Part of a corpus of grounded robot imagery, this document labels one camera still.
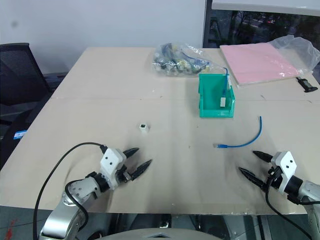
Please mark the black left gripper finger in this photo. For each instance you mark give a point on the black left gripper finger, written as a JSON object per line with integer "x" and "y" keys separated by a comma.
{"x": 131, "y": 152}
{"x": 142, "y": 168}

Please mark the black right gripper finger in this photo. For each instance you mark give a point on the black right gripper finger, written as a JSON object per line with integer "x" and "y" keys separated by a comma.
{"x": 262, "y": 155}
{"x": 251, "y": 176}

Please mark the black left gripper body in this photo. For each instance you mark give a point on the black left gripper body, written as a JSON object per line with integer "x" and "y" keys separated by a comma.
{"x": 124, "y": 176}

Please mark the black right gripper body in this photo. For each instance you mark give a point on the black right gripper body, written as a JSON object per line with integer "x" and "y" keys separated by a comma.
{"x": 273, "y": 181}

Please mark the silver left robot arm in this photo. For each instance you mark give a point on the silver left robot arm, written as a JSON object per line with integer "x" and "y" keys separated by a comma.
{"x": 77, "y": 190}

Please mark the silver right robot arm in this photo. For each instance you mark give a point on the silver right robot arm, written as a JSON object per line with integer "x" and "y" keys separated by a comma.
{"x": 310, "y": 192}

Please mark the green plastic bin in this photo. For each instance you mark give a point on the green plastic bin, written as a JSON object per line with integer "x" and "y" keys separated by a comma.
{"x": 211, "y": 105}

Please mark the black caliper tool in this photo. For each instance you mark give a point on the black caliper tool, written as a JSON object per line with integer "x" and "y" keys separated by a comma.
{"x": 307, "y": 85}

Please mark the pink foam sheet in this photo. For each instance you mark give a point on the pink foam sheet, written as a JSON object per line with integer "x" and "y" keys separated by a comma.
{"x": 257, "y": 62}

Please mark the blue label sticker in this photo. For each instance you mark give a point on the blue label sticker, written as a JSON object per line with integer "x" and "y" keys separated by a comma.
{"x": 20, "y": 134}

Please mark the empty clear plastic bag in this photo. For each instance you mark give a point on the empty clear plastic bag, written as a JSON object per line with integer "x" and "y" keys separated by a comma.
{"x": 305, "y": 51}

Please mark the dark window pane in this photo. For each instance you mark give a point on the dark window pane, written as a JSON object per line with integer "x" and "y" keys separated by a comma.
{"x": 262, "y": 25}

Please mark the black mesh office chair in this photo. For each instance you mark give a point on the black mesh office chair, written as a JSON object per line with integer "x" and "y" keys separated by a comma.
{"x": 20, "y": 75}

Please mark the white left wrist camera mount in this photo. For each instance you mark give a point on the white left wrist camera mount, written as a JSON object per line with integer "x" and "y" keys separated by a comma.
{"x": 111, "y": 160}

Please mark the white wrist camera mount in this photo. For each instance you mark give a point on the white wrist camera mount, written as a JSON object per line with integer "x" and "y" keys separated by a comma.
{"x": 287, "y": 162}
{"x": 111, "y": 160}

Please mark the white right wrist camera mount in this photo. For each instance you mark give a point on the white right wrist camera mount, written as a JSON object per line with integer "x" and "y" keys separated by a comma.
{"x": 287, "y": 162}

